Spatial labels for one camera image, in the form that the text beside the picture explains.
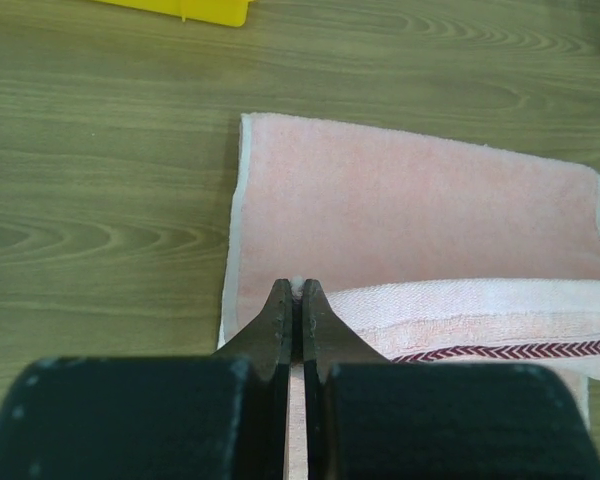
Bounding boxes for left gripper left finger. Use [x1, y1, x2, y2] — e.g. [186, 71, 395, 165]
[0, 280, 293, 479]

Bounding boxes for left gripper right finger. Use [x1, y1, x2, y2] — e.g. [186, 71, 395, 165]
[302, 280, 600, 479]

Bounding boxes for pink towel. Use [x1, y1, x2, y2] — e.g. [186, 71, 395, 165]
[218, 113, 600, 479]

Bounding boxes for yellow plastic tray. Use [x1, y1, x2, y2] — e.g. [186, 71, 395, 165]
[99, 0, 252, 28]

